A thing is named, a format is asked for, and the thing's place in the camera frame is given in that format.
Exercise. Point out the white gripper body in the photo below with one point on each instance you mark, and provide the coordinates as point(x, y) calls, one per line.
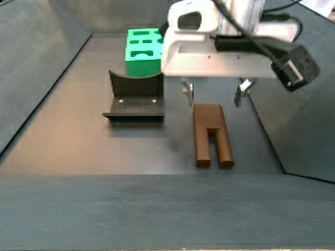
point(189, 55)

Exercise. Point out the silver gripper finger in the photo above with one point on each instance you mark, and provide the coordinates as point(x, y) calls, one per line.
point(243, 89)
point(188, 90)

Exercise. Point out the brown square-circle object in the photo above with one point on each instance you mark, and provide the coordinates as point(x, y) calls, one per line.
point(209, 124)

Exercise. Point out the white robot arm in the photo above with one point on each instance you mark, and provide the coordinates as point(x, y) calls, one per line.
point(224, 38)

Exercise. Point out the black curved fixture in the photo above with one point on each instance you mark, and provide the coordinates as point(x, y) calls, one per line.
point(137, 98)

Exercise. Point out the green foam shape block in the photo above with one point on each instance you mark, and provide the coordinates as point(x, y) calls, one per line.
point(143, 51)

